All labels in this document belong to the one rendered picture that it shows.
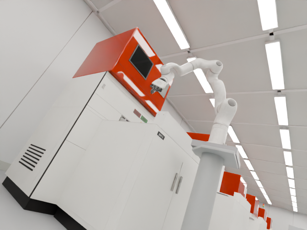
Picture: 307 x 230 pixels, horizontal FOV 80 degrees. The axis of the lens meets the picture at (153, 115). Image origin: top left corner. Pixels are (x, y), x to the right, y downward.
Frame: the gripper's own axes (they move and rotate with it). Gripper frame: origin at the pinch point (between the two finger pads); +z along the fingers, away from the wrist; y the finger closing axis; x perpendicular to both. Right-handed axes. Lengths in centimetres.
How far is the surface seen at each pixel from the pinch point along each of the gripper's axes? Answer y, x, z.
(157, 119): 15.8, 7.9, 16.7
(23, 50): -201, 52, -15
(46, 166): -37, 44, 78
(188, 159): 50, 46, 6
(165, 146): 29.9, 18.9, 26.4
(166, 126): 23.8, 9.1, 18.0
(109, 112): -33, 36, 12
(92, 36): -187, 60, -127
